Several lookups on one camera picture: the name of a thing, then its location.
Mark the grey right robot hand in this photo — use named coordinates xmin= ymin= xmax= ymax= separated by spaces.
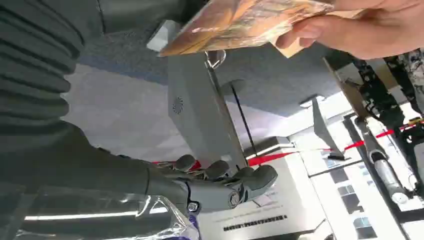
xmin=0 ymin=0 xmax=279 ymax=240

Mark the clear round knob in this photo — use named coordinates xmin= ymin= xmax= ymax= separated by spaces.
xmin=204 ymin=49 xmax=227 ymax=70

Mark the white printed sign board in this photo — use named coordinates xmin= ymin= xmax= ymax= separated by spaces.
xmin=198 ymin=153 xmax=327 ymax=240

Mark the grey floor stand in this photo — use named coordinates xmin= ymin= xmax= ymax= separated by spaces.
xmin=310 ymin=96 xmax=347 ymax=162

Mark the grey metal cabinet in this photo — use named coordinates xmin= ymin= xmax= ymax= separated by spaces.
xmin=166 ymin=49 xmax=249 ymax=170

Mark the person's hand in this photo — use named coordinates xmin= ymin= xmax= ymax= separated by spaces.
xmin=274 ymin=0 xmax=424 ymax=61

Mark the right arm ribbed grey sleeve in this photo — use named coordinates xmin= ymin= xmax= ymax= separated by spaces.
xmin=0 ymin=0 xmax=84 ymax=157

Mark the red barrier ribbon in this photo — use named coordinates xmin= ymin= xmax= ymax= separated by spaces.
xmin=152 ymin=120 xmax=424 ymax=168

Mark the thin black pole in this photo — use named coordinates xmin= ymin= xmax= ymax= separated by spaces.
xmin=229 ymin=82 xmax=259 ymax=157

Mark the silver barrier post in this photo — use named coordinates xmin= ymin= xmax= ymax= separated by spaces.
xmin=355 ymin=117 xmax=411 ymax=206

